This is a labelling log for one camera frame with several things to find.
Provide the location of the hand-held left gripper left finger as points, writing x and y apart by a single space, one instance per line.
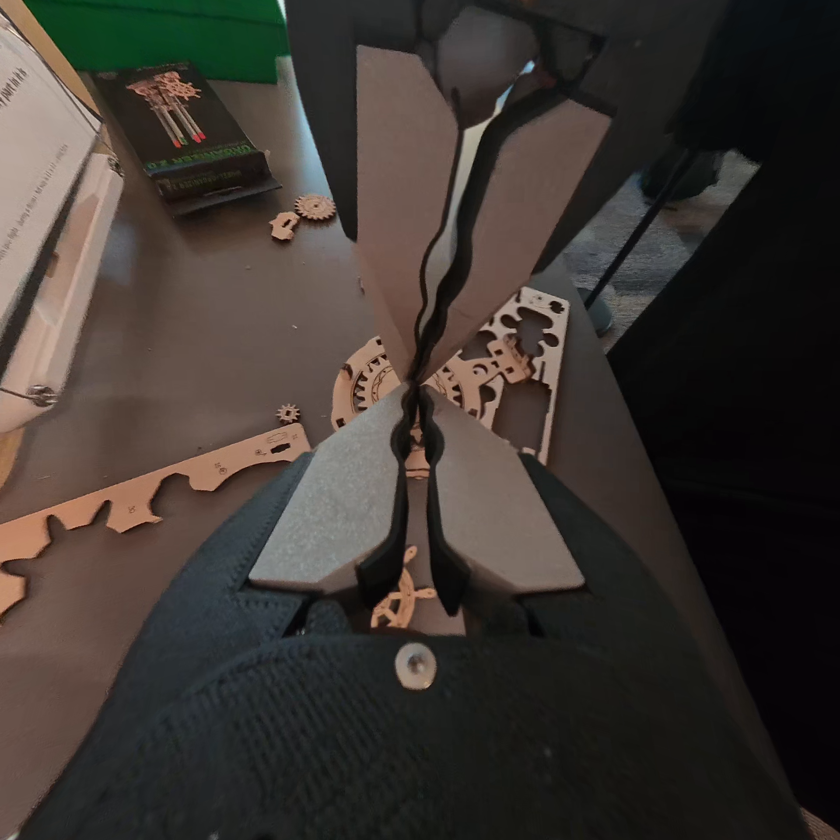
328 512

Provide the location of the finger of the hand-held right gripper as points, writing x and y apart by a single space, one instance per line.
525 210
400 197

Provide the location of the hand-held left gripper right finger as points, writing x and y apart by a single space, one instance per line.
505 518

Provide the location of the round wooden gear model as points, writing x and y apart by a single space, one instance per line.
346 400

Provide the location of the small wooden gear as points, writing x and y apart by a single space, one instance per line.
315 208

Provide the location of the tiny wooden gear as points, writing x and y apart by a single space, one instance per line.
287 413

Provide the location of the long wooden scrap strip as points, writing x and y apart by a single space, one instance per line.
229 463

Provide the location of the wooden ship wheel part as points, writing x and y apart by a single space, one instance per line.
394 604

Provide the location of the small rounded wooden part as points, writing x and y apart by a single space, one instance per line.
283 227

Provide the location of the rectangular wooden cut-out sheet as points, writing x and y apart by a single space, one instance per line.
493 328

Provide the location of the black pole stand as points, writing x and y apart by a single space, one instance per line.
600 308

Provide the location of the small notched wooden part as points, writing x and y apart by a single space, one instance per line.
508 364

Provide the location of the black kit box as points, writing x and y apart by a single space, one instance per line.
190 144

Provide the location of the dark bag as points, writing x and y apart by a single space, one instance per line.
682 180

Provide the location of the green plastic bin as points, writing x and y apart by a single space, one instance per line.
164 33

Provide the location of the printed instruction poster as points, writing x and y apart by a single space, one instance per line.
39 164

